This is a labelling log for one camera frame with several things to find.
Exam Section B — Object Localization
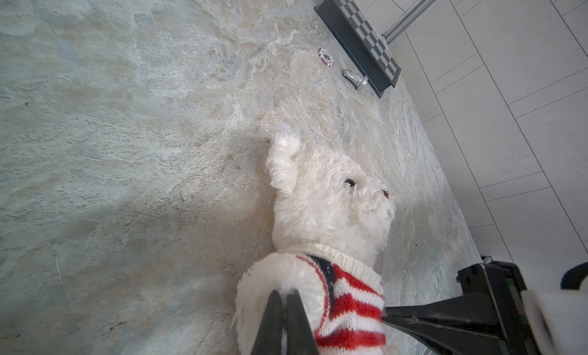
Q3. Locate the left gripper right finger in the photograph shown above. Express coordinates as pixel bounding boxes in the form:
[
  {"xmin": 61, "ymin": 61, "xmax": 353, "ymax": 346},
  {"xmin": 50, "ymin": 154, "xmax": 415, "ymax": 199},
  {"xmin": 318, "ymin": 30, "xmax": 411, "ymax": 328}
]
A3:
[{"xmin": 285, "ymin": 290, "xmax": 319, "ymax": 355}]

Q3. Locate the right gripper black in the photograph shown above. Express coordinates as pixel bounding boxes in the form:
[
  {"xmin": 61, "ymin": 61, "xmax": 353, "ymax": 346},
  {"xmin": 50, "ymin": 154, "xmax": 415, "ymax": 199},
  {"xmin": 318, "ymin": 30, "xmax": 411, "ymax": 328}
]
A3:
[{"xmin": 383, "ymin": 261, "xmax": 540, "ymax": 354}]

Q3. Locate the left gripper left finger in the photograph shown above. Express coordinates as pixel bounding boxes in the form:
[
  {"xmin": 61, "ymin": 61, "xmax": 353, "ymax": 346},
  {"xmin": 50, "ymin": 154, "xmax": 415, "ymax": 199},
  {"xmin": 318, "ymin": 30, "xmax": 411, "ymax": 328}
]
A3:
[{"xmin": 251, "ymin": 290, "xmax": 284, "ymax": 355}]

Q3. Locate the red white striped sweater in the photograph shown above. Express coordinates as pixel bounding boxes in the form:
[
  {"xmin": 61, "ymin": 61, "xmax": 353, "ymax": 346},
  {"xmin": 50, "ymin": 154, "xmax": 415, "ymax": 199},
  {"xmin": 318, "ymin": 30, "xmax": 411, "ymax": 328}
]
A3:
[{"xmin": 286, "ymin": 243, "xmax": 386, "ymax": 354}]

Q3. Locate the white teddy bear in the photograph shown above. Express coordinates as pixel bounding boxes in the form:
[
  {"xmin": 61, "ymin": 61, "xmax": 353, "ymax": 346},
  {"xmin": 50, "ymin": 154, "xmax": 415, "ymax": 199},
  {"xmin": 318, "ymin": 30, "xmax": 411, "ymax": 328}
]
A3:
[{"xmin": 235, "ymin": 132, "xmax": 394, "ymax": 354}]

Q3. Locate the small metal cylinder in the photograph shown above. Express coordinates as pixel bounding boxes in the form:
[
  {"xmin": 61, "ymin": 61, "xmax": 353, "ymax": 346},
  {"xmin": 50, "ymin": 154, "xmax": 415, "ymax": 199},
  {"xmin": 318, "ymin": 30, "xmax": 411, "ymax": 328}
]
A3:
[{"xmin": 342, "ymin": 70, "xmax": 369, "ymax": 91}]

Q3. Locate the black white checkerboard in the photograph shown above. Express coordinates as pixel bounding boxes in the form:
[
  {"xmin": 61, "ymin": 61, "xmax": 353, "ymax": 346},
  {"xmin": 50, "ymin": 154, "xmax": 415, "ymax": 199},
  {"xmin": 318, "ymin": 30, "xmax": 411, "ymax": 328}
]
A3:
[{"xmin": 315, "ymin": 0, "xmax": 401, "ymax": 97}]

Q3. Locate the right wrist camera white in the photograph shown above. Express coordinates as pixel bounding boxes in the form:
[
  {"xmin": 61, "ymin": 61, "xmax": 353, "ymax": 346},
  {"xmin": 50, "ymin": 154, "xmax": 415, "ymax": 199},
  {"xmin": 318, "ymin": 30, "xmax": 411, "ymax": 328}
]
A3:
[{"xmin": 522, "ymin": 290, "xmax": 587, "ymax": 355}]

